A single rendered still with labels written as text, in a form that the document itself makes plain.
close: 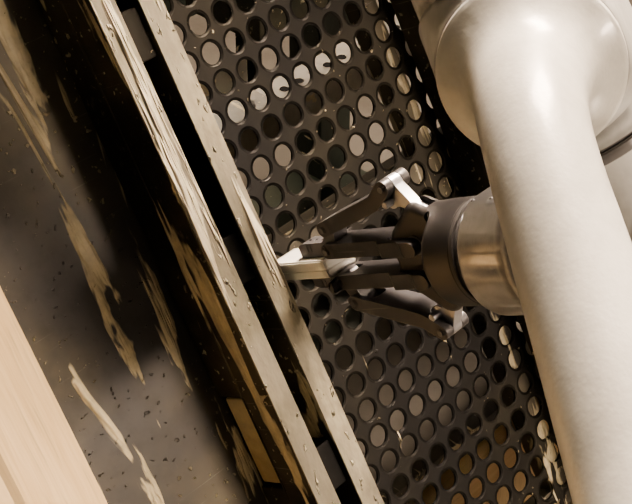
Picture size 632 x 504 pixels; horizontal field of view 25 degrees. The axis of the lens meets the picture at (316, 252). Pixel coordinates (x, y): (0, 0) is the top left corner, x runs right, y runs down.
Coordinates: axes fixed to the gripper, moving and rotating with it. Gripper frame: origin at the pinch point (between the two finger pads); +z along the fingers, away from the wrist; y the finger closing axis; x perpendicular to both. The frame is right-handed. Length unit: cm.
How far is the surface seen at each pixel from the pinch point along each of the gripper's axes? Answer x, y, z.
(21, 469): 26.1, -3.0, 6.6
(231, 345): 7.9, -3.0, 3.1
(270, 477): 7.6, -15.4, 6.6
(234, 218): 4.0, 5.9, 1.4
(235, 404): 7.6, -8.5, 6.8
